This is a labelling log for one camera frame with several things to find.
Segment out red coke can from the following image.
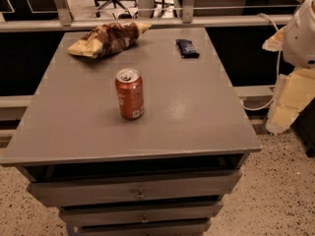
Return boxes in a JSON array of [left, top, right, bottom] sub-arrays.
[[115, 68, 144, 119]]

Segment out grey drawer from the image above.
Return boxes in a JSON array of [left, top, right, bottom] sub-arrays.
[[67, 218, 211, 236], [28, 170, 242, 207], [60, 200, 222, 227]]

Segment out white cable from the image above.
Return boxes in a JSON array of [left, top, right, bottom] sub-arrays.
[[241, 12, 284, 112]]

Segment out bottom grey drawer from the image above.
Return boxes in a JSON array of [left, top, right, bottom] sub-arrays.
[[67, 218, 211, 236]]

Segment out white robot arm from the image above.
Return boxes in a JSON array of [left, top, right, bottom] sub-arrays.
[[262, 0, 315, 134]]

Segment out black office chair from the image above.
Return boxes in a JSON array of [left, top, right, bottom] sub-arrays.
[[94, 0, 138, 18]]

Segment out top grey drawer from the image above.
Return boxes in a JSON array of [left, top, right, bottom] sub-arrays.
[[28, 170, 242, 207]]

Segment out brown chip bag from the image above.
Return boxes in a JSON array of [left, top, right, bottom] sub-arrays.
[[68, 22, 152, 59]]

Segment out grey drawer cabinet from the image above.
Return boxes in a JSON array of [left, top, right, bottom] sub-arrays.
[[1, 29, 261, 236]]

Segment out grey metal railing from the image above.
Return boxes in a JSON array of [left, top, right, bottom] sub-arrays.
[[0, 0, 305, 32]]

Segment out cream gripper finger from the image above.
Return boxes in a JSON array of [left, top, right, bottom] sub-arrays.
[[266, 68, 315, 134]]

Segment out middle grey drawer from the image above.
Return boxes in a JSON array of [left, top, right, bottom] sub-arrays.
[[60, 200, 222, 227]]

